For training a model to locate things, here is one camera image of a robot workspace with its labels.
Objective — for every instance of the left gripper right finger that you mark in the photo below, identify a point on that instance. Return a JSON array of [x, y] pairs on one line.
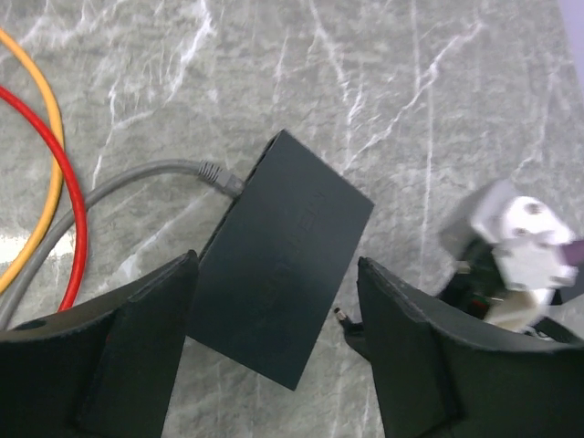
[[439, 372]]

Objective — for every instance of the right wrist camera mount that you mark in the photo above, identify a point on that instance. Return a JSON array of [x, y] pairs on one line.
[[529, 243]]

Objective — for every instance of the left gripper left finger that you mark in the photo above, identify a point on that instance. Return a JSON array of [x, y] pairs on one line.
[[104, 368]]

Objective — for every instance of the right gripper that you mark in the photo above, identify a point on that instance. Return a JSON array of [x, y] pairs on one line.
[[475, 287]]

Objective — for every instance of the black network switch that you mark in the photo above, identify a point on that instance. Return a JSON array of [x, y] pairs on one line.
[[273, 266]]

